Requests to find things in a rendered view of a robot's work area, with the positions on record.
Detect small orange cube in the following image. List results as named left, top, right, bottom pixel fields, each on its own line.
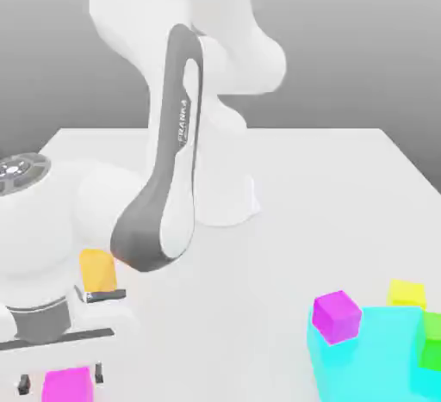
left=78, top=248, right=119, bottom=294

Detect large cyan box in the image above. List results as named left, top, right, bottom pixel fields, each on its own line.
left=305, top=304, right=441, bottom=402

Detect small green cube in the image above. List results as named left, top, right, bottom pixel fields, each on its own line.
left=417, top=310, right=441, bottom=373

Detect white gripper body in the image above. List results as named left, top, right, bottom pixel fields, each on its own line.
left=0, top=327, right=116, bottom=380

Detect small yellow cube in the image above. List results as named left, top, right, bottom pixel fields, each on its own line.
left=386, top=278, right=427, bottom=311

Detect small purple cube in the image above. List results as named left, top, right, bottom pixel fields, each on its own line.
left=311, top=289, right=363, bottom=347

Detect small magenta cube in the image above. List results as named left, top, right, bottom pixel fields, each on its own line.
left=40, top=366, right=96, bottom=402

